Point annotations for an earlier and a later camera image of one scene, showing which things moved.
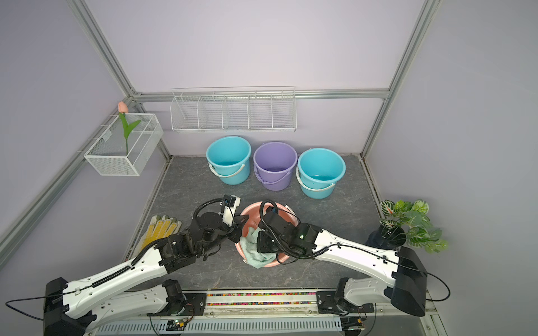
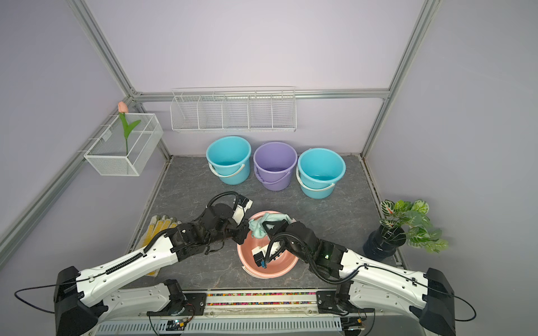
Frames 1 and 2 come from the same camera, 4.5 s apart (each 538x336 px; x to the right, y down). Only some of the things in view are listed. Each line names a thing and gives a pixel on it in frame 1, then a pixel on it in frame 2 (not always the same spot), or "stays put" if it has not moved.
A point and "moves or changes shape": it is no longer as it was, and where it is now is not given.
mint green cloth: (249, 243) moves or changes shape
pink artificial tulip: (122, 109) stays put
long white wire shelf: (234, 109) stays put
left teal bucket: (229, 158) stays put
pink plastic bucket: (279, 260) moves or changes shape
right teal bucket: (318, 169) stays put
